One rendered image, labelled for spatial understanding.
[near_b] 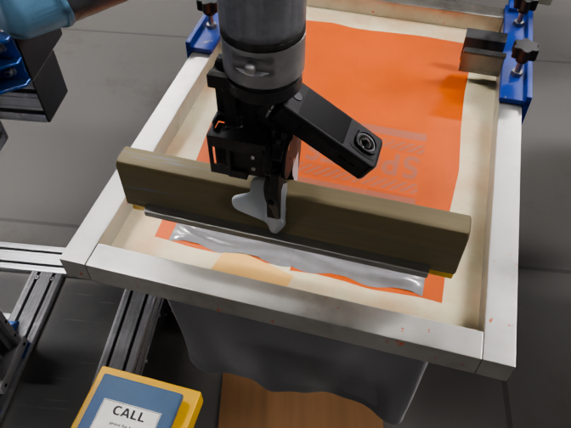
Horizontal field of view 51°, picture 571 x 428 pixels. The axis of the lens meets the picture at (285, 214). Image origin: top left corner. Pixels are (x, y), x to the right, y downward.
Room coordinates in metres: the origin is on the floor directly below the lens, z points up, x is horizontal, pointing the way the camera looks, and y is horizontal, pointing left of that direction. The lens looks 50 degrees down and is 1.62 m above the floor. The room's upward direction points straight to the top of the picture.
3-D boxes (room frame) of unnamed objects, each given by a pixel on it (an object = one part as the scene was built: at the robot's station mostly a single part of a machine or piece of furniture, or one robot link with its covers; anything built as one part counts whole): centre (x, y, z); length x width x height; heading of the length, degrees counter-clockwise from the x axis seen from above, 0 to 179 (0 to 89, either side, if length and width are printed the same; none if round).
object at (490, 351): (0.76, -0.09, 0.97); 0.79 x 0.58 x 0.04; 165
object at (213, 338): (0.48, -0.01, 0.74); 0.45 x 0.03 x 0.43; 75
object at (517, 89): (0.92, -0.42, 0.98); 0.30 x 0.05 x 0.07; 165
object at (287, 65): (0.45, 0.02, 1.31); 0.08 x 0.08 x 0.05
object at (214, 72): (0.46, 0.03, 1.23); 0.09 x 0.08 x 0.12; 75
